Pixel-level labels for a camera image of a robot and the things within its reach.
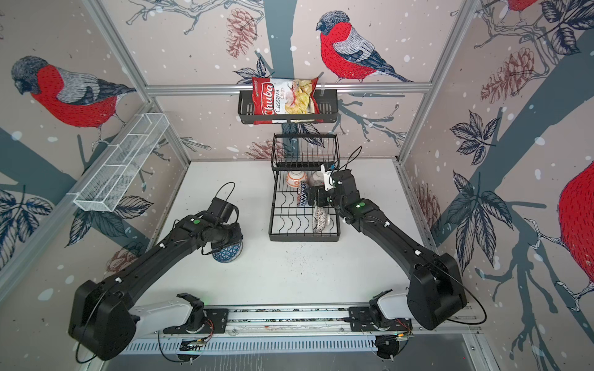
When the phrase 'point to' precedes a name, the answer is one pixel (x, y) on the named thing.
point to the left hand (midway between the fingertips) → (240, 237)
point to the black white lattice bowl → (319, 217)
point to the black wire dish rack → (297, 161)
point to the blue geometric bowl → (228, 253)
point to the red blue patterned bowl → (302, 194)
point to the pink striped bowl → (316, 179)
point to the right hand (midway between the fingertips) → (313, 191)
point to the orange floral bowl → (294, 178)
